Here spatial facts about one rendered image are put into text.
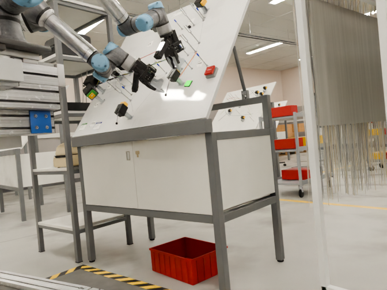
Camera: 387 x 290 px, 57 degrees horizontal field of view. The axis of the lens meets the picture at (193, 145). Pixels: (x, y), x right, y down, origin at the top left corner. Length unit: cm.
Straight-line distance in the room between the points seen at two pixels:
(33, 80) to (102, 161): 104
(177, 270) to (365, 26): 165
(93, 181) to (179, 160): 80
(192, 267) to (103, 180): 81
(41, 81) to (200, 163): 80
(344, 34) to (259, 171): 81
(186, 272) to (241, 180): 58
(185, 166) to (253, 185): 40
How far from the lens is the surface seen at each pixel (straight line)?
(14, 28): 146
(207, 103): 173
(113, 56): 183
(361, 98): 199
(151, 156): 199
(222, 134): 176
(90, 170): 248
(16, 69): 127
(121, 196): 224
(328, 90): 173
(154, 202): 202
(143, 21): 178
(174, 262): 212
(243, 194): 190
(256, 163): 201
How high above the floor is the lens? 77
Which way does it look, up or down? 1 degrees down
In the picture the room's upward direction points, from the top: 5 degrees counter-clockwise
